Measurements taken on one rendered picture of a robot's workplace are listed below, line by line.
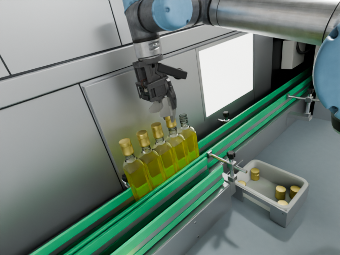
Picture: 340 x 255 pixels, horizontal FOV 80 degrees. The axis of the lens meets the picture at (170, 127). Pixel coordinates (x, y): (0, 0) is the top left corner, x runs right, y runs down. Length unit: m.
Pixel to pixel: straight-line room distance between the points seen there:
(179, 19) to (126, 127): 0.42
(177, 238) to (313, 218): 0.49
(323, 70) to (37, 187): 0.74
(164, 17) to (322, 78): 0.31
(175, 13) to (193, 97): 0.50
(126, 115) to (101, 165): 0.21
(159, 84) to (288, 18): 0.33
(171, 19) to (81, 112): 0.41
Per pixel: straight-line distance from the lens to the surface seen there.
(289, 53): 1.58
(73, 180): 0.78
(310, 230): 0.89
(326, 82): 0.27
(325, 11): 0.43
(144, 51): 0.57
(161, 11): 0.47
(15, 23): 0.67
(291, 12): 0.44
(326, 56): 0.26
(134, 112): 0.74
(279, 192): 0.89
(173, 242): 0.71
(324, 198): 0.99
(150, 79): 0.59
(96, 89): 0.67
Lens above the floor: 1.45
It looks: 28 degrees down
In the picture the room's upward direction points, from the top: 13 degrees counter-clockwise
